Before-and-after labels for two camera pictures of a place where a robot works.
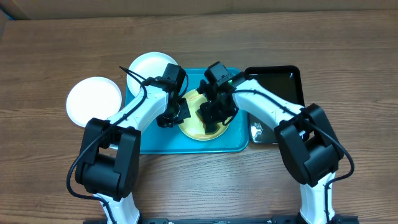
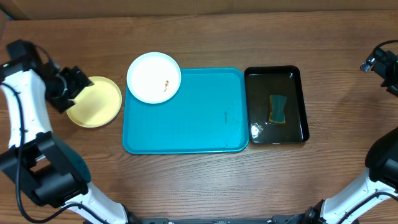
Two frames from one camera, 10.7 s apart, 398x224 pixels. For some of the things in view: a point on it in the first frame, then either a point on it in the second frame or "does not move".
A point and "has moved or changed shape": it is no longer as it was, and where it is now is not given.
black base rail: (343, 219) does not move
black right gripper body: (224, 114) to (387, 68)
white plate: (146, 65) does not move
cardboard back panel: (48, 9) does not move
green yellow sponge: (209, 129) has moved or changed shape
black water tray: (285, 80) does not move
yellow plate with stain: (193, 126) to (97, 104)
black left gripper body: (176, 116) to (68, 87)
